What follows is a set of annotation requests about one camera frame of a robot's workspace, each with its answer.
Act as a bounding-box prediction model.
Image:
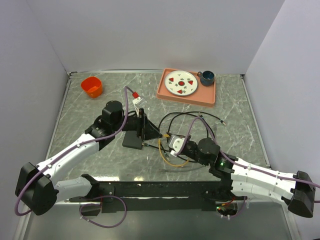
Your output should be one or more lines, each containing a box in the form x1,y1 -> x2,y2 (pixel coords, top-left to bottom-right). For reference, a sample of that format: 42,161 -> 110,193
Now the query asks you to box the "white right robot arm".
172,137 -> 316,218

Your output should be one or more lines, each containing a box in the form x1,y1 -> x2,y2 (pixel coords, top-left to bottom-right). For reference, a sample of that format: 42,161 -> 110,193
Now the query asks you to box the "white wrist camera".
132,91 -> 147,114
168,134 -> 185,157

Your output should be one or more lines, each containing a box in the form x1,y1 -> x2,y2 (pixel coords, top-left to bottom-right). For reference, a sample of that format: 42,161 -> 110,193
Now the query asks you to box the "black ethernet cable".
141,111 -> 227,163

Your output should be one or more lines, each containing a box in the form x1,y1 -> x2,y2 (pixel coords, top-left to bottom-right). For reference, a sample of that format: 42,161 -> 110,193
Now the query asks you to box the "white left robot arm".
15,100 -> 162,216

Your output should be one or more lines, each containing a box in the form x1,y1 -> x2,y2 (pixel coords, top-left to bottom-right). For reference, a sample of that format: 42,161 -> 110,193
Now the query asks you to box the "orange plastic cup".
80,76 -> 103,98

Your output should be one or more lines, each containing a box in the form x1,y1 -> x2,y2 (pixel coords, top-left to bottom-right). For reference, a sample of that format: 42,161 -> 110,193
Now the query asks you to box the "salmon pink tray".
156,68 -> 216,108

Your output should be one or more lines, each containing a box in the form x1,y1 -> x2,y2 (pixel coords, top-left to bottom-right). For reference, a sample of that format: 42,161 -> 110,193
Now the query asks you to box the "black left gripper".
112,107 -> 163,141

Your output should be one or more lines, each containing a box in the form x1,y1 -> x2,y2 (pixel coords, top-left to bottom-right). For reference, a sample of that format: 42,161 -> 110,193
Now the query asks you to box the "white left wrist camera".
132,91 -> 147,114

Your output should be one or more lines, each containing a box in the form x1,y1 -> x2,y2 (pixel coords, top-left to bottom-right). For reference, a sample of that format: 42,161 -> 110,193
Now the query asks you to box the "black network switch box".
122,131 -> 143,150

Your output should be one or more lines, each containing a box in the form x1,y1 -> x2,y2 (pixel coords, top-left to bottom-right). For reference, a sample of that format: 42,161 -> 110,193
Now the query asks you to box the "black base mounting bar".
69,181 -> 244,213

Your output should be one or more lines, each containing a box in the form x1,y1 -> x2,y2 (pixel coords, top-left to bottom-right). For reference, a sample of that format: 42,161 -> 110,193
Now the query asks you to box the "white strawberry pattern plate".
164,70 -> 198,97

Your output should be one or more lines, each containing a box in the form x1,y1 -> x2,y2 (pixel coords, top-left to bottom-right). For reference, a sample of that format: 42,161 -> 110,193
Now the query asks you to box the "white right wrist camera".
168,134 -> 185,157

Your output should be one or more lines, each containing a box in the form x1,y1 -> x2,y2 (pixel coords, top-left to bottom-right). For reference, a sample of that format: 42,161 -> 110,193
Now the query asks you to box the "dark blue mug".
197,70 -> 216,87

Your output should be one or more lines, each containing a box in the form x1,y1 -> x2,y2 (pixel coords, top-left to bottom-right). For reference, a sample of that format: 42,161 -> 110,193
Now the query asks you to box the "yellow ethernet cable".
158,133 -> 190,168

